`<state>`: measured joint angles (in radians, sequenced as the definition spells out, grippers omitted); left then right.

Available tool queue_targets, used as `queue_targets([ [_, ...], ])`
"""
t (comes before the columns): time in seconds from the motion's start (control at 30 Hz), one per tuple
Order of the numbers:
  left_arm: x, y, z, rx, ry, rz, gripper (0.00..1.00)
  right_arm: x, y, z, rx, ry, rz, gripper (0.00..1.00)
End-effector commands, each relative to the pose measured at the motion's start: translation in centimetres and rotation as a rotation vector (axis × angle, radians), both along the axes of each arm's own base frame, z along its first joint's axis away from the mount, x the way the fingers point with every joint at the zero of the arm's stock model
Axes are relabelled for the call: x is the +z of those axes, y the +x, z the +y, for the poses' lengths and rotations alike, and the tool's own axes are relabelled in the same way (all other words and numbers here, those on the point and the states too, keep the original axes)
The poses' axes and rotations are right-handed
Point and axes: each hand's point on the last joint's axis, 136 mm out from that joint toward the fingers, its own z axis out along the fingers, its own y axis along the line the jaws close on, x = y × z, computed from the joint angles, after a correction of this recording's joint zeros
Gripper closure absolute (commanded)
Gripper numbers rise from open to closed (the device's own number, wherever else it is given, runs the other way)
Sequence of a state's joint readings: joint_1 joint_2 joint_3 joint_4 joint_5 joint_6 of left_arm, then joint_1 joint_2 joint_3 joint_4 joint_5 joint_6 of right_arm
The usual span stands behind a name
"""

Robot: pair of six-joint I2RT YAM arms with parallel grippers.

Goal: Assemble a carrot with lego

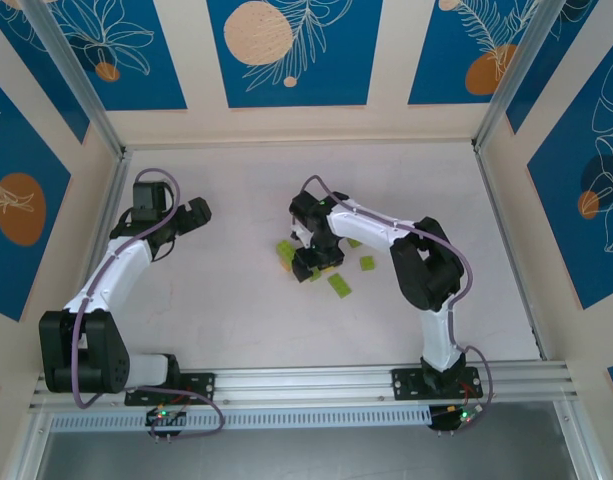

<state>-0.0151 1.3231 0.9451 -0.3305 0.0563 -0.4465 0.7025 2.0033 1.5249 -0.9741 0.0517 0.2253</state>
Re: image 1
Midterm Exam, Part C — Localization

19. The grey metal sheet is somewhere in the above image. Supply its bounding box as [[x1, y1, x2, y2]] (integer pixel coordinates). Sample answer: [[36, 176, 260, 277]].
[[35, 429, 577, 480]]

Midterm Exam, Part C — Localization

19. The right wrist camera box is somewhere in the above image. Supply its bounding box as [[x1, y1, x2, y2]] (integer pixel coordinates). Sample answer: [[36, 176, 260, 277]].
[[291, 223, 313, 250]]

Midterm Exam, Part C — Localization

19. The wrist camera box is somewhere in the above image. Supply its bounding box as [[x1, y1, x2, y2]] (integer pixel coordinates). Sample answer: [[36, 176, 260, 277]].
[[132, 181, 168, 222], [291, 223, 313, 250]]

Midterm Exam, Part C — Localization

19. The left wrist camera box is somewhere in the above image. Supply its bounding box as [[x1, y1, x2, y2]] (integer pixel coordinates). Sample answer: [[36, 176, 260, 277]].
[[132, 181, 168, 222]]

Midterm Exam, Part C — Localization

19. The aluminium side rail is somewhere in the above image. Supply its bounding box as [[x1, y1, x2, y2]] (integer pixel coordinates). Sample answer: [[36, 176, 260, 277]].
[[473, 144, 550, 361], [60, 149, 132, 371]]

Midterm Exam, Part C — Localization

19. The aluminium mounting rail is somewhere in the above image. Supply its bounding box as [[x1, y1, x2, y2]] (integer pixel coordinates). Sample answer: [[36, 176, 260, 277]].
[[28, 362, 580, 414]]

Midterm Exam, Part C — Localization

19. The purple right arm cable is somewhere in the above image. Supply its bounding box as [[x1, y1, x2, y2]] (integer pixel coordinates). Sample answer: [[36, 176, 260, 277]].
[[300, 174, 497, 431]]

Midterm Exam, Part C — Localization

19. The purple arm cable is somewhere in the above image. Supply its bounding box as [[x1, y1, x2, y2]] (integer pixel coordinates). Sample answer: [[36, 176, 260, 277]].
[[73, 168, 226, 441], [300, 174, 497, 431]]

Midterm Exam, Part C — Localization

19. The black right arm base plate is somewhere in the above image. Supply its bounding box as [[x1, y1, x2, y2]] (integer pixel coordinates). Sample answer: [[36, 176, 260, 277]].
[[391, 367, 485, 403]]

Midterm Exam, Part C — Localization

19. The blue floral wall panel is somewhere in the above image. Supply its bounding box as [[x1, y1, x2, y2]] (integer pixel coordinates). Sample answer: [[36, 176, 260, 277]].
[[527, 62, 613, 312], [407, 0, 540, 107], [0, 0, 91, 145], [0, 69, 73, 323], [33, 0, 188, 112], [505, 0, 613, 135], [207, 0, 385, 109]]

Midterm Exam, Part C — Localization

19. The slotted grey cable duct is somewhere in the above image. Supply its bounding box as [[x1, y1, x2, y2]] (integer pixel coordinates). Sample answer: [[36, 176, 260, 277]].
[[48, 405, 432, 434]]

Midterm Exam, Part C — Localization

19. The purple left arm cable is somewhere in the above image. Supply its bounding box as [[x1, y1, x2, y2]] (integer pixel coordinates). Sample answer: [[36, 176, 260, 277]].
[[73, 168, 226, 441]]

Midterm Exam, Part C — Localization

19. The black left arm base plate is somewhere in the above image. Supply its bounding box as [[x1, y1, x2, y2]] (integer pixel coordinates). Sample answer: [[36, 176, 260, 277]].
[[124, 370, 217, 407]]

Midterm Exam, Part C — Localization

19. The aluminium frame post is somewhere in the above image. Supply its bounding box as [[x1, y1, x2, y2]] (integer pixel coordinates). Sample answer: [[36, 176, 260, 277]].
[[473, 0, 567, 151], [21, 0, 132, 159]]

